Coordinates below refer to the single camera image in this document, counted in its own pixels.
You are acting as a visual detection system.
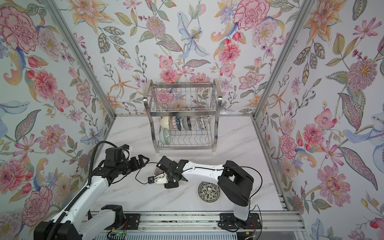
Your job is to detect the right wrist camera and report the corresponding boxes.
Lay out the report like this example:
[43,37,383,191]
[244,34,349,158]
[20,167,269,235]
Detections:
[148,173,168,185]

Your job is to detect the blue geometric red bowl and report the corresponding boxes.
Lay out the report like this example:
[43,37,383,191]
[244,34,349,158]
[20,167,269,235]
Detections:
[171,116,182,131]

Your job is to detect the black white floral bowl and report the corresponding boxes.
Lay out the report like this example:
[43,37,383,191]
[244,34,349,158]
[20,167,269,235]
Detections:
[198,182,221,203]

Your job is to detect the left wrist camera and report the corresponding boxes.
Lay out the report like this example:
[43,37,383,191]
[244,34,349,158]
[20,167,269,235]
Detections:
[121,144,131,152]

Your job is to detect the stainless steel dish rack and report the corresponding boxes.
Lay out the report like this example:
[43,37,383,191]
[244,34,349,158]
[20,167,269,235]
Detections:
[143,79,223,153]

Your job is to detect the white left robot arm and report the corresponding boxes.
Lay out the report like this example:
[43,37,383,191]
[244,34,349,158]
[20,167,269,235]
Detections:
[33,145,150,240]

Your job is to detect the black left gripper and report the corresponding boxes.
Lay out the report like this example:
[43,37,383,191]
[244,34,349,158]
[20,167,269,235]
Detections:
[115,154,150,176]

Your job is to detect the pale green bowl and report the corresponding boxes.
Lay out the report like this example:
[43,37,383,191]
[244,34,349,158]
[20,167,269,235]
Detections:
[159,128,170,145]

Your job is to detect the cream white bowl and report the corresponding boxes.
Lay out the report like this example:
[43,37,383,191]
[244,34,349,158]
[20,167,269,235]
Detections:
[160,116,171,130]

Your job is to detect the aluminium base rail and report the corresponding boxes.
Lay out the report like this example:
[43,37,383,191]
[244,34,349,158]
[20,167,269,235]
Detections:
[124,211,305,232]

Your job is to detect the dark petal pattern bowl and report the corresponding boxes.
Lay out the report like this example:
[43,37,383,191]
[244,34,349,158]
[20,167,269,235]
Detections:
[182,116,192,131]

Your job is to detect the pink striped bowl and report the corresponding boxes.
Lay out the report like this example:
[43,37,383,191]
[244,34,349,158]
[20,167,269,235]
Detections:
[154,167,164,177]

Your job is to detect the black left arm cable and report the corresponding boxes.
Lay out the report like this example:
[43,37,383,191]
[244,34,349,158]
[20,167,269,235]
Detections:
[44,140,119,240]

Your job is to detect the blue yellow patterned bowl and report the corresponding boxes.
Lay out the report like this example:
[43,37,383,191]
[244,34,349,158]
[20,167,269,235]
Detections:
[197,116,206,130]

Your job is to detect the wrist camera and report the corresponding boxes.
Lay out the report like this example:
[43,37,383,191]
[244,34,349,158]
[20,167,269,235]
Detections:
[148,173,168,185]
[121,144,131,152]

